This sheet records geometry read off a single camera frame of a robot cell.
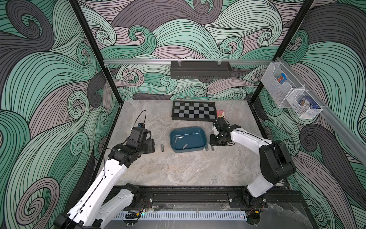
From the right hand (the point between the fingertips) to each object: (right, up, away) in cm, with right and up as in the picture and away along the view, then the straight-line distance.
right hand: (214, 142), depth 91 cm
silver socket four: (-19, -2, +1) cm, 20 cm away
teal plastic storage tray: (-12, +2, +7) cm, 14 cm away
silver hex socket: (-5, -3, +1) cm, 6 cm away
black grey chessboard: (-12, +21, +19) cm, 31 cm away
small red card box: (+9, +19, +19) cm, 28 cm away
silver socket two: (-1, -4, +1) cm, 4 cm away
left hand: (-39, +4, -17) cm, 43 cm away
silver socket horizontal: (-22, +3, +6) cm, 23 cm away
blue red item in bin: (+38, +40, -8) cm, 56 cm away
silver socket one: (-35, -4, +1) cm, 35 cm away
